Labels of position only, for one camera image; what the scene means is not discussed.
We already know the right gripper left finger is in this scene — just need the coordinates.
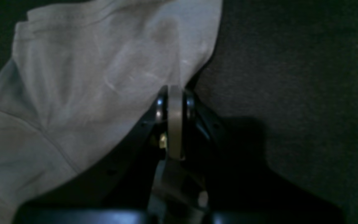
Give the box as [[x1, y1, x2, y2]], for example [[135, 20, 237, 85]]
[[14, 86, 168, 218]]

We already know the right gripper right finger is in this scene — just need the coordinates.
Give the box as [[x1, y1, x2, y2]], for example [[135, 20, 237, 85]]
[[184, 90, 345, 224]]

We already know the grey T-shirt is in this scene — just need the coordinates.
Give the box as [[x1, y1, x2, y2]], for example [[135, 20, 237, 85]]
[[0, 0, 223, 224]]

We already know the black table cloth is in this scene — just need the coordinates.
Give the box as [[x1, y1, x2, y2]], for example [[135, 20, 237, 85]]
[[0, 0, 358, 224]]

